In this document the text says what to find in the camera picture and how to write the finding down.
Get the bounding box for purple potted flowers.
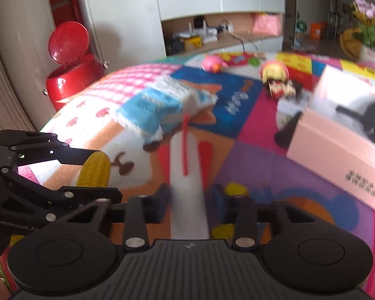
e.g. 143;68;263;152
350;0;375;63

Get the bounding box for beige curtain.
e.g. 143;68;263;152
0;0;41;132

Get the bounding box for white wooden tv cabinet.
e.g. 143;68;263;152
154;0;286;58

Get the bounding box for orange box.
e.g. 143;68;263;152
309;22;327;40

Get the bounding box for pink pig toy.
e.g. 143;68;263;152
201;54;229;73

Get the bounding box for black plush toy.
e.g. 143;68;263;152
335;98;375;151

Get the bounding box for doll with red yellow hat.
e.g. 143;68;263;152
259;60;304;101

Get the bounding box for red trash bin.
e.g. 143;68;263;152
45;21;106;112

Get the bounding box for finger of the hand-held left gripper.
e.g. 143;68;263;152
0;167;123;224
0;129;96;167

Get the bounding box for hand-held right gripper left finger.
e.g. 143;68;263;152
67;184;172;252

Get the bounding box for yellow toy corn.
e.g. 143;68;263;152
76;150;111;188

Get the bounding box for pink paper bag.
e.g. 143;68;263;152
253;13;282;36

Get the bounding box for colourful printed play mat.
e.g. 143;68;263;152
39;51;375;300

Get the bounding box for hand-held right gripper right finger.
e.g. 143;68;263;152
210;184;304;251

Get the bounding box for pink cardboard box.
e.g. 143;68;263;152
286;64;375;219

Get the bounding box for white and blue cloth toy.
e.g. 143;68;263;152
117;76;220;241

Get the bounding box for yellow box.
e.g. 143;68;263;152
179;36;204;51

